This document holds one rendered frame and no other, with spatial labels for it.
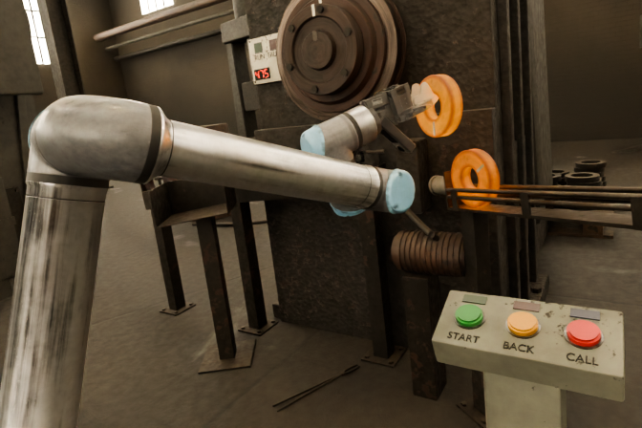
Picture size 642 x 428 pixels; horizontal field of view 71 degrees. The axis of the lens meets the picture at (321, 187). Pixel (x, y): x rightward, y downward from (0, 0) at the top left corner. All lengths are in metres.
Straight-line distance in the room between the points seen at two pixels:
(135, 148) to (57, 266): 0.23
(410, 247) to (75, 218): 0.91
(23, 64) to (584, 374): 3.65
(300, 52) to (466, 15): 0.53
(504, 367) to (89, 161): 0.63
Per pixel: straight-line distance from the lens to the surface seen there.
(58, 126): 0.68
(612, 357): 0.70
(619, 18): 7.46
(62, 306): 0.79
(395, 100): 1.07
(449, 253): 1.32
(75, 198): 0.77
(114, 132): 0.64
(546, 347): 0.71
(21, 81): 3.78
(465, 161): 1.25
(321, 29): 1.50
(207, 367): 1.91
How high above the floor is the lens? 0.94
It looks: 10 degrees down
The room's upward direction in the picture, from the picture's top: 7 degrees counter-clockwise
